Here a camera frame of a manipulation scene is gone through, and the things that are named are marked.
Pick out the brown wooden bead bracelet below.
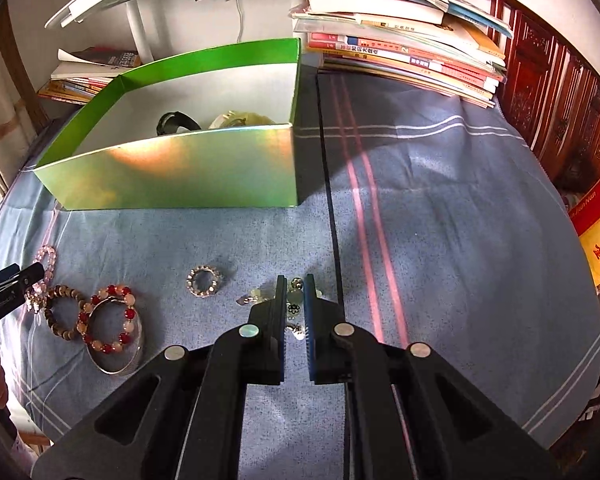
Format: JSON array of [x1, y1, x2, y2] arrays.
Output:
[[43, 284, 90, 342]]

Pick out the blue striped bed sheet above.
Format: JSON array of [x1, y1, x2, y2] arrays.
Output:
[[0, 65, 600, 479]]

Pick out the black wristband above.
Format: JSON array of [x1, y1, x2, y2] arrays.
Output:
[[156, 112, 201, 136]]

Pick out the stack of books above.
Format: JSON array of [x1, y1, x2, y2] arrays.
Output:
[[36, 47, 142, 105], [290, 0, 513, 108]]

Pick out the beige curtain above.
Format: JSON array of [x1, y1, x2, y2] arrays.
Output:
[[0, 4, 52, 201]]

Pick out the silver charm bracelet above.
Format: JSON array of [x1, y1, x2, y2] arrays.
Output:
[[235, 276, 324, 342]]

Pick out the white shelf leg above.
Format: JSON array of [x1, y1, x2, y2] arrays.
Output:
[[125, 0, 154, 64]]

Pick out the red carved wooden headboard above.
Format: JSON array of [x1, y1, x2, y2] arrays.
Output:
[[443, 0, 600, 196]]

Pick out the silver metal bangle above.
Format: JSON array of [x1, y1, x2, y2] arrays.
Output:
[[82, 296, 145, 376]]

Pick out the right stack of books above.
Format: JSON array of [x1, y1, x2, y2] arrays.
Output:
[[290, 0, 513, 108]]

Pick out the black cable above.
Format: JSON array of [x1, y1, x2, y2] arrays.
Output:
[[315, 71, 347, 306]]

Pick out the pink crystal bead bracelet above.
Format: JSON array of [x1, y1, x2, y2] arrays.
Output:
[[25, 245, 59, 314]]

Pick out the green holographic cardboard box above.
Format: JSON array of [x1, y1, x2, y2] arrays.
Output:
[[34, 38, 301, 210]]

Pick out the left stack of books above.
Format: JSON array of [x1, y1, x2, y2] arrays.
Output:
[[36, 47, 142, 105]]

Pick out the white hanging cord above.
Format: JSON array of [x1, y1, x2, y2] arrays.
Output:
[[232, 0, 246, 45]]

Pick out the pale green jewelry piece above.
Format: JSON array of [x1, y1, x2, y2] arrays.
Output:
[[208, 110, 275, 130]]

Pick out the red orange bead bracelet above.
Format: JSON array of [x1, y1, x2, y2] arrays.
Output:
[[75, 284, 140, 356]]

